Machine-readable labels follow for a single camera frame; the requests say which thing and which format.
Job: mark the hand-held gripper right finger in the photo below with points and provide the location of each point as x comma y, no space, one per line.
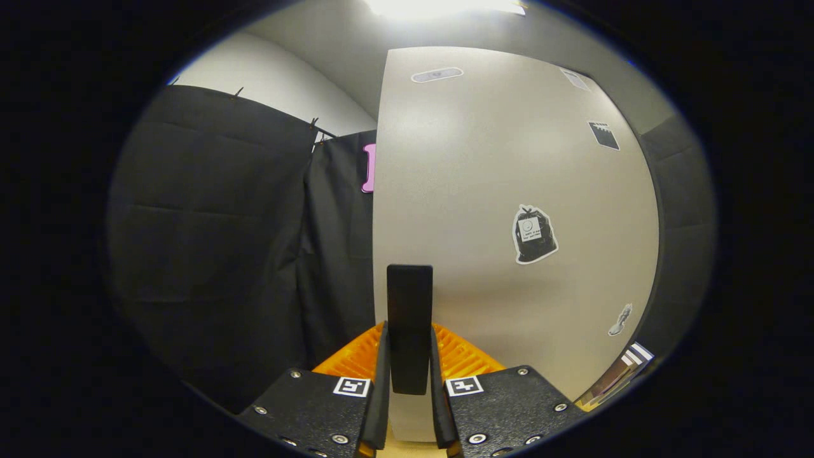
442,413

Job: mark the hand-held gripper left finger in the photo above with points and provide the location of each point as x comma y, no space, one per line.
382,407

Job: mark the beige cabinet door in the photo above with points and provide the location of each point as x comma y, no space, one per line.
477,159

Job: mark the black backdrop cloth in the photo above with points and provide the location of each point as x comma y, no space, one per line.
210,254

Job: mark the large ceiling light panel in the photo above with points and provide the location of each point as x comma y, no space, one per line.
439,6

